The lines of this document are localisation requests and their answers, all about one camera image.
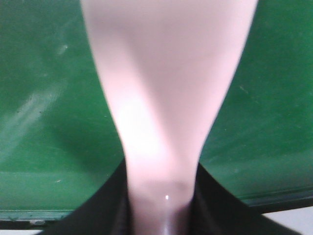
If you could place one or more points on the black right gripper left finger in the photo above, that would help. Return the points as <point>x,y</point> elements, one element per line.
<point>107,212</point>

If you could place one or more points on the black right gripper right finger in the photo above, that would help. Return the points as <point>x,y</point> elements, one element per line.
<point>215,211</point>

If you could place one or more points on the pink hand brush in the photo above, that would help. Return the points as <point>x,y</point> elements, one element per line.
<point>165,67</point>

